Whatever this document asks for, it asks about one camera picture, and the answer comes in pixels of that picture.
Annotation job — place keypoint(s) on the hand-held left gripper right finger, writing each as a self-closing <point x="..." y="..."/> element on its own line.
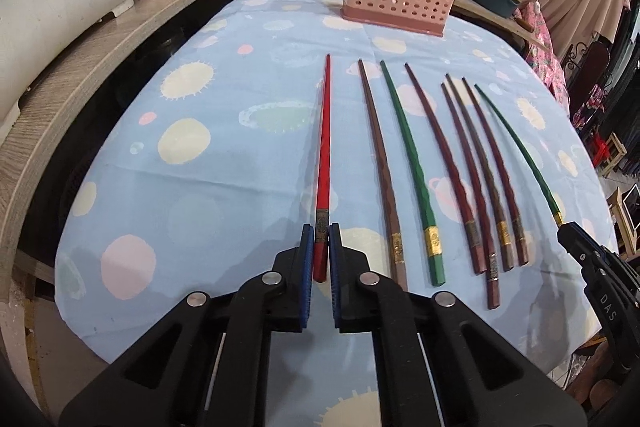
<point x="334" y="267"/>

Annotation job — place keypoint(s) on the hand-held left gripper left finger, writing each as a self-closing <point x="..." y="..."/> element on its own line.
<point x="306" y="267"/>

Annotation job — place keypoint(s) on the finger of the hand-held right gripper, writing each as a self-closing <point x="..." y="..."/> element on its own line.
<point x="585" y="252"/>

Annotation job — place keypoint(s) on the maroon chopstick gold band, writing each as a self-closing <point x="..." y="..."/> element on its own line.
<point x="518" y="232"/>

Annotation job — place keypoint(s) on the dark brown chopstick gold band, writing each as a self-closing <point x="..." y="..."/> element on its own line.
<point x="502" y="229"/>

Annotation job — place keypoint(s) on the long maroon chopstick silver band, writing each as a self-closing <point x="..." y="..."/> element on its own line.
<point x="492" y="269"/>

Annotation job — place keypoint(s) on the green chopstick gold band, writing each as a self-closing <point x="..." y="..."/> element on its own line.
<point x="432" y="239"/>

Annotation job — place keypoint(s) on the dark green chopstick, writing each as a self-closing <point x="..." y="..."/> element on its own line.
<point x="530" y="162"/>

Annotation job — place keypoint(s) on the red chopstick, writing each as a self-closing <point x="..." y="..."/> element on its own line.
<point x="324" y="157"/>

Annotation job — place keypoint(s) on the maroon chopstick grey band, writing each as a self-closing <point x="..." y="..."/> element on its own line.
<point x="472" y="229"/>

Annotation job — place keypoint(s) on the blue dotted tablecloth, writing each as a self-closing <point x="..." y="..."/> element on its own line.
<point x="225" y="157"/>

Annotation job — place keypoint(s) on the hanging clothes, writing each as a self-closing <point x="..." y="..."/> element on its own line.
<point x="615" y="77"/>

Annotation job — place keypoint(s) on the pink floral cloth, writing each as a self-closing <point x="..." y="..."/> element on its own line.
<point x="545" y="57"/>

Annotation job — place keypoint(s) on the wood grain counter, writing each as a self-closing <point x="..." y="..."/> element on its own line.
<point x="100" y="57"/>

